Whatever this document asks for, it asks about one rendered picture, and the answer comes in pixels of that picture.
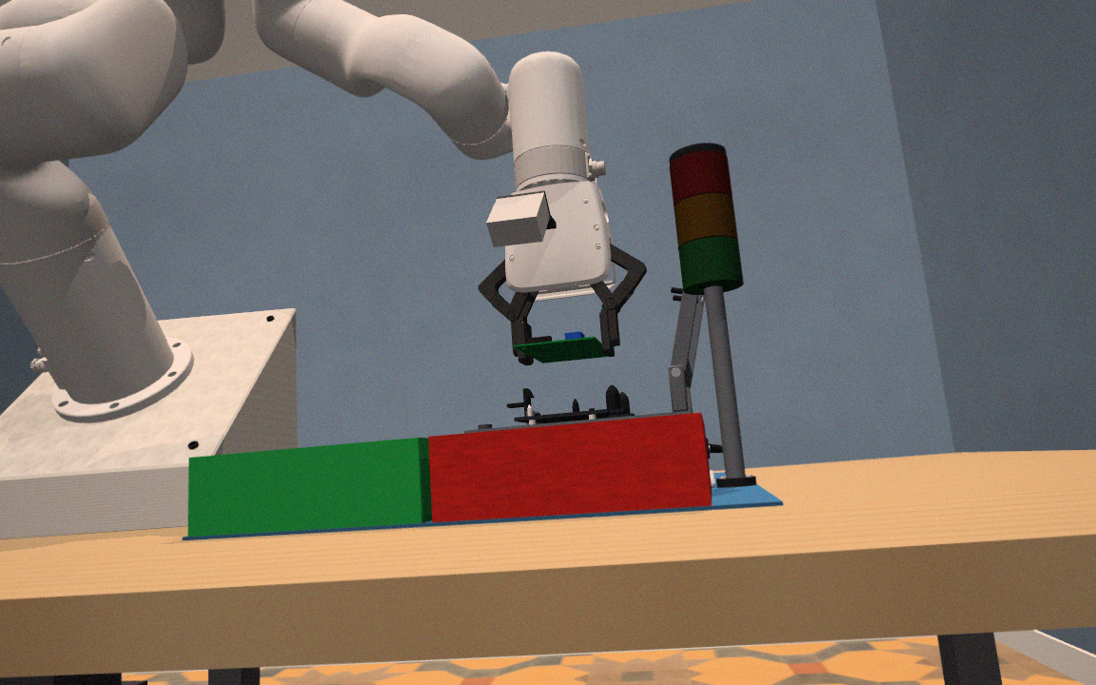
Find green circuit board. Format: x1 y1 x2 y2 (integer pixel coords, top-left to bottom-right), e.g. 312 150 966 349
514 332 608 363

